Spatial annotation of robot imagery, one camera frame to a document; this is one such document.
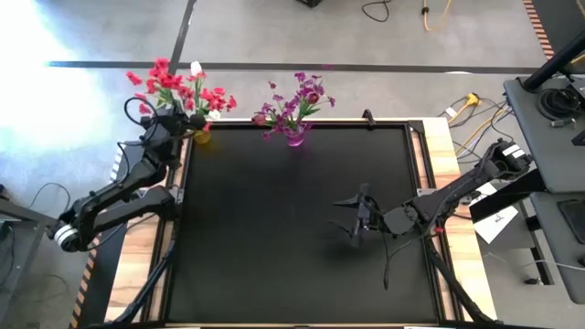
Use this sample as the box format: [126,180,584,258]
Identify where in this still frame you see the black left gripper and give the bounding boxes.
[144,109,207,154]

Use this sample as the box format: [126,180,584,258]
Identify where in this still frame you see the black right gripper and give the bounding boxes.
[329,183,418,248]

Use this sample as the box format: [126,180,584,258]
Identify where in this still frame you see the purple glass vase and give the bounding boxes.
[282,123,312,148]

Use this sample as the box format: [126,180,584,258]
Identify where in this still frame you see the black table mat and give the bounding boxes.
[166,121,440,324]

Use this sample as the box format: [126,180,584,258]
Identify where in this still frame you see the black diagonal support strut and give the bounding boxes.
[112,237,177,326]
[424,235,497,326]

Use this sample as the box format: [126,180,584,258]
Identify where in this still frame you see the white paper sheet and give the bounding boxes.
[470,182,520,245]

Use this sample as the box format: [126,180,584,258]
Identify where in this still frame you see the black desk support beam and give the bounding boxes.
[468,168,548,225]

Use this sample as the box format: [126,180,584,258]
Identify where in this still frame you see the yellow power plug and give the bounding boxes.
[447,91,484,127]

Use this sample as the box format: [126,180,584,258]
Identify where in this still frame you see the black floor mat striped edge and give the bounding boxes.
[68,218,152,329]
[523,0,585,60]

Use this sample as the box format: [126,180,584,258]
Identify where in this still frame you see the grey desk top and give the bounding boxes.
[529,191,585,305]
[502,75,585,193]

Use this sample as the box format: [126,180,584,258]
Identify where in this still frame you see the black monitor pole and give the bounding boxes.
[523,29,585,92]

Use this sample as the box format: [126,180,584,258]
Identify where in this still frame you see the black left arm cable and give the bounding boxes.
[123,96,159,130]

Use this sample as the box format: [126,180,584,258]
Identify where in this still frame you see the black floor cable bundle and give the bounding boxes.
[438,95,516,184]

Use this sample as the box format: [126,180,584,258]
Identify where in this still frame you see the yellow floor cable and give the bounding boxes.
[455,104,509,156]

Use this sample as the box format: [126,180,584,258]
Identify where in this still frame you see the black floor cable loop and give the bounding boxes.
[361,0,392,23]

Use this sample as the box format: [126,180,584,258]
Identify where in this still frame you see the yellow extension cable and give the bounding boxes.
[420,0,454,32]

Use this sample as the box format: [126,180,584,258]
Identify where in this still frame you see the thin white cable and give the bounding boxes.
[525,259,585,273]

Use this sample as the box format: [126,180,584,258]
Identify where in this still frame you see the coiled black cable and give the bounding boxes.
[537,86,584,122]

